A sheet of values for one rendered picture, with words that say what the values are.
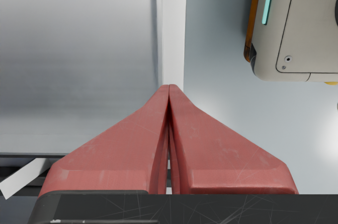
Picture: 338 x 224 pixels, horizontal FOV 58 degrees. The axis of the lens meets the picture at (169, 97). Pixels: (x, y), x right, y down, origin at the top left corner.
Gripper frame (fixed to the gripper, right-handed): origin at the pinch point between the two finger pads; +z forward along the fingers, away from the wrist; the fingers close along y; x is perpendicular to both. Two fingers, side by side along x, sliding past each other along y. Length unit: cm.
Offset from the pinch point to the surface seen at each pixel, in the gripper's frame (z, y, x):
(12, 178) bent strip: 15.6, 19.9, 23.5
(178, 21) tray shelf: 20.0, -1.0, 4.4
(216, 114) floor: 107, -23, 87
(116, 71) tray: 19.9, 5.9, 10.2
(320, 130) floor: 106, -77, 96
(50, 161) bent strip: 19.9, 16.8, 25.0
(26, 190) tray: 17.6, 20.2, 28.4
